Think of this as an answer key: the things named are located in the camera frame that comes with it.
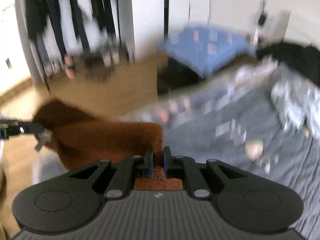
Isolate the rust orange fuzzy sweater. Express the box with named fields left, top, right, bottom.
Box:
left=32, top=100, right=183, bottom=191

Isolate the white grey crumpled garment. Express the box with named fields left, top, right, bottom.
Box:
left=270, top=78, right=319, bottom=139

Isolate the blue patterned storage box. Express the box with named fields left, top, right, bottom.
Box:
left=157, top=27, right=255, bottom=78

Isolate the dark grey quilted bedspread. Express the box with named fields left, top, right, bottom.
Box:
left=124, top=63, right=319, bottom=239

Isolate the black garment on bed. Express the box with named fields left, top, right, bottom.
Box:
left=256, top=42, right=319, bottom=87

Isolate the hanging dark clothes rack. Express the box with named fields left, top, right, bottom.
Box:
left=15, top=0, right=131, bottom=83

